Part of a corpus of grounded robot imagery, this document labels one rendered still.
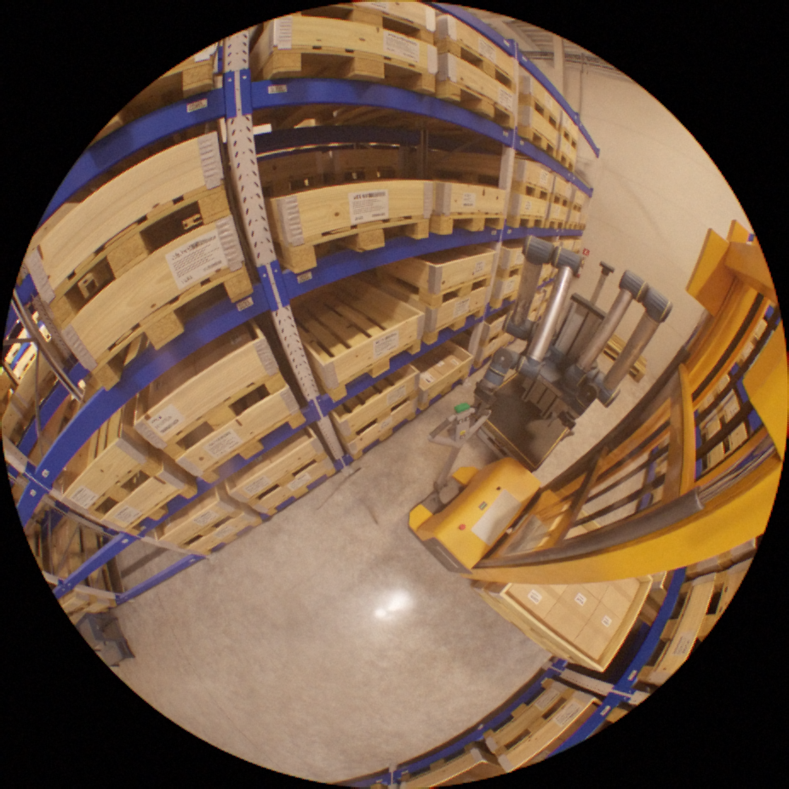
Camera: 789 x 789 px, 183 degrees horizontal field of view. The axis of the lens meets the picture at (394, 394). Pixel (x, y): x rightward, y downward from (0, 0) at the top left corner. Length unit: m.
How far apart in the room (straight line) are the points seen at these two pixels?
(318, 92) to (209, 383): 1.35
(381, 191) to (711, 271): 1.32
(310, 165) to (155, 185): 1.67
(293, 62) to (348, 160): 1.63
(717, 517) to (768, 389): 0.23
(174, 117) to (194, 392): 1.16
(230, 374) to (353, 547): 1.88
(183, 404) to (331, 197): 1.11
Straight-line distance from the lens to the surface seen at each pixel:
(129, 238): 1.04
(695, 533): 0.59
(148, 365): 1.25
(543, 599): 1.84
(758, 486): 0.52
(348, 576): 2.49
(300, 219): 1.07
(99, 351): 1.18
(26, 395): 3.36
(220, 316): 1.15
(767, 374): 0.41
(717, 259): 1.03
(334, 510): 2.58
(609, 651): 2.33
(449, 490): 2.14
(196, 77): 1.15
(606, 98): 6.98
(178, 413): 1.31
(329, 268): 1.25
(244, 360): 1.20
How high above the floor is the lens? 2.45
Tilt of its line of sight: 51 degrees down
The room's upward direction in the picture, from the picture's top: 1 degrees counter-clockwise
